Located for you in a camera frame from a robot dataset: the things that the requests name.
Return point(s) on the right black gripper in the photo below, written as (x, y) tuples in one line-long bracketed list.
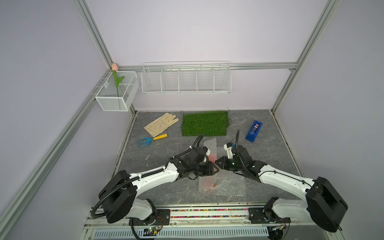
[(222, 162)]

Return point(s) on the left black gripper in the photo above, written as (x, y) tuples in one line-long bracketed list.
[(209, 170)]

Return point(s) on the red plastic wine glass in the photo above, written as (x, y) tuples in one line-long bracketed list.
[(212, 180)]

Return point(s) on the clear bubble wrap sheet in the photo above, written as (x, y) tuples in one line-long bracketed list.
[(228, 183)]

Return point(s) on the blue tape dispenser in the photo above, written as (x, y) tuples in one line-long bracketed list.
[(254, 130)]

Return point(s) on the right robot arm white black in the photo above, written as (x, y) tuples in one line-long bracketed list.
[(317, 200)]

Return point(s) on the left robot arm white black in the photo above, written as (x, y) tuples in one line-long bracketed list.
[(119, 198)]

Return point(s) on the green artificial grass mat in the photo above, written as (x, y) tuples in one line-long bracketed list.
[(211, 123)]

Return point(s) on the beige work glove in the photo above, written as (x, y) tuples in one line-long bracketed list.
[(159, 125)]

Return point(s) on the teal yellow garden rake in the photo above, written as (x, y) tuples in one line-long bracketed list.
[(147, 140)]

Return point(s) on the pink artificial tulip flower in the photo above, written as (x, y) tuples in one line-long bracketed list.
[(118, 80)]

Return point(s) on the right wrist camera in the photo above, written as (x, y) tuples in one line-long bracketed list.
[(228, 148)]

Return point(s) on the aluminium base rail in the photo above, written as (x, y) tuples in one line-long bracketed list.
[(233, 221)]

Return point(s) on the white wire wall shelf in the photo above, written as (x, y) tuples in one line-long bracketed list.
[(192, 77)]

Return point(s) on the white mesh wall basket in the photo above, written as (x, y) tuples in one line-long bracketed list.
[(107, 94)]

